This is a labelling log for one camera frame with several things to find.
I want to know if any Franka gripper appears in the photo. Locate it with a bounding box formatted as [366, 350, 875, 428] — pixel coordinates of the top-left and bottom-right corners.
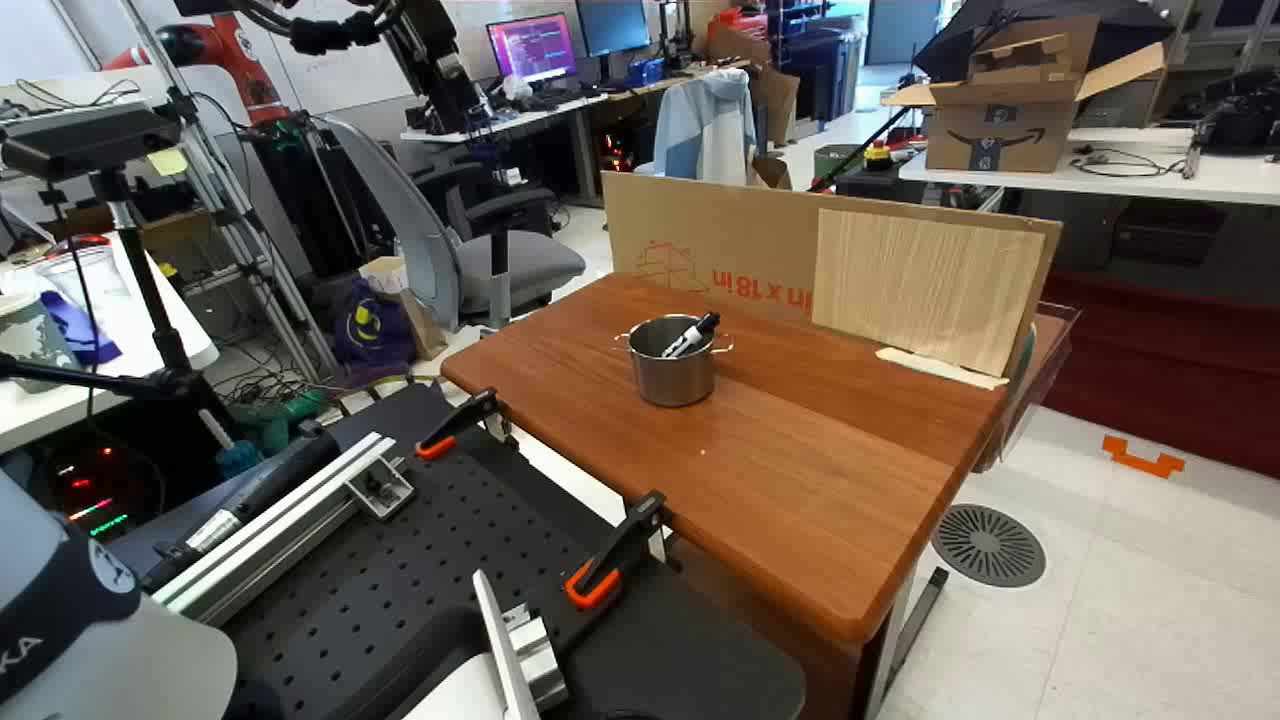
[380, 0, 501, 137]

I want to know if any small silver metal pot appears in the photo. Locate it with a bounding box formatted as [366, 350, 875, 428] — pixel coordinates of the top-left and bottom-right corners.
[611, 311, 739, 413]

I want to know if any monitor with pink screen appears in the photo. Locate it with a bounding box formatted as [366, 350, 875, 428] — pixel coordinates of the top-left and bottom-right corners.
[479, 11, 579, 88]

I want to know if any white office desk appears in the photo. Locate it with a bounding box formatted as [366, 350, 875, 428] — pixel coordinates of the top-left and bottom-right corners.
[397, 72, 725, 205]

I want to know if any dark computer monitor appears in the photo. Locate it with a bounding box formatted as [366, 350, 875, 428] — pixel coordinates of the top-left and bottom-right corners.
[573, 0, 655, 65]

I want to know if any red machine part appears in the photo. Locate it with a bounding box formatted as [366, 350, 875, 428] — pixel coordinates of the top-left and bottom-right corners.
[155, 11, 290, 134]

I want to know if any grey office chair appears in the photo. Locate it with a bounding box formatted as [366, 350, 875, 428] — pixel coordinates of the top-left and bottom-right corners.
[312, 117, 590, 332]

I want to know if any light blue jacket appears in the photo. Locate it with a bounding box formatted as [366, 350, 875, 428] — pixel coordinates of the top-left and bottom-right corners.
[649, 59, 759, 192]

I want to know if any purple bag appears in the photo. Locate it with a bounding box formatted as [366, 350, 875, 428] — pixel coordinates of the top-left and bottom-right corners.
[325, 274, 420, 377]

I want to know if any brown cardboard panel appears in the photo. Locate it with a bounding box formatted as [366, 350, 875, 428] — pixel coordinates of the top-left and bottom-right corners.
[600, 170, 1068, 386]

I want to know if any black orange bar clamp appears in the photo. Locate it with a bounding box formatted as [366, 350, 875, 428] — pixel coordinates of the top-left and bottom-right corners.
[561, 490, 677, 616]
[413, 389, 517, 468]

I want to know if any green plastic tool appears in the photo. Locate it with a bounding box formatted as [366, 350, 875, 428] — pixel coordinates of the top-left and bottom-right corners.
[217, 386, 333, 482]

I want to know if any black equipment box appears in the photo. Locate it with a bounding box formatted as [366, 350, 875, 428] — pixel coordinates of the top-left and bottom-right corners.
[811, 137, 924, 205]

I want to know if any blue plastic object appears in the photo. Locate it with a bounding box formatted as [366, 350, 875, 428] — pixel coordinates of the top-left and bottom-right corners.
[35, 287, 125, 371]

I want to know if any black perforated breadboard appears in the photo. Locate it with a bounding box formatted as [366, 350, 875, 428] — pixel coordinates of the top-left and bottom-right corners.
[104, 379, 811, 720]

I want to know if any white work desk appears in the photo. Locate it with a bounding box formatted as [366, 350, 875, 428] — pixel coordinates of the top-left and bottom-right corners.
[0, 234, 224, 458]

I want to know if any light corrugated cardboard sheet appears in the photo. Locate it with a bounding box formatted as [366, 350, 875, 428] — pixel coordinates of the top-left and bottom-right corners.
[806, 205, 1053, 379]

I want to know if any black controller with lights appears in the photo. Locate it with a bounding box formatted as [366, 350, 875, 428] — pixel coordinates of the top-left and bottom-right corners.
[22, 432, 173, 543]

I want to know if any open Amazon cardboard box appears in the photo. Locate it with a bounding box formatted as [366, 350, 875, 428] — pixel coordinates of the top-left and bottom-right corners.
[878, 11, 1170, 177]

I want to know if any white side table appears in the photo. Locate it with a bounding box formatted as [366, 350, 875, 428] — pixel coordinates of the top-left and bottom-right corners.
[895, 124, 1280, 211]

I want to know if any black equipment on table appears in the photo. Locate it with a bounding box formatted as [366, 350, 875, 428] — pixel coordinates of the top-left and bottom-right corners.
[1182, 76, 1280, 164]

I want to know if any metal wire shelf rack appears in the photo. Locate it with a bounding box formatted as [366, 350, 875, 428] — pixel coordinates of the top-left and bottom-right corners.
[125, 0, 345, 405]

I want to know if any black camera tripod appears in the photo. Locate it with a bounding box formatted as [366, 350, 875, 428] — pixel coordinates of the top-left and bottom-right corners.
[0, 164, 244, 458]

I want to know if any aluminium rail with end plate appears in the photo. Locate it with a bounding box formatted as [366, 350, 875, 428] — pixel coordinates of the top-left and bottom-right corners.
[147, 428, 417, 623]

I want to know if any aluminium extrusion rail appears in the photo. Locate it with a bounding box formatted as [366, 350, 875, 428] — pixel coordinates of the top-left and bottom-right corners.
[466, 570, 573, 720]

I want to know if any grey table leg frame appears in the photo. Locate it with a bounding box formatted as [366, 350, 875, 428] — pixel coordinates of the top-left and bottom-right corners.
[863, 564, 953, 720]

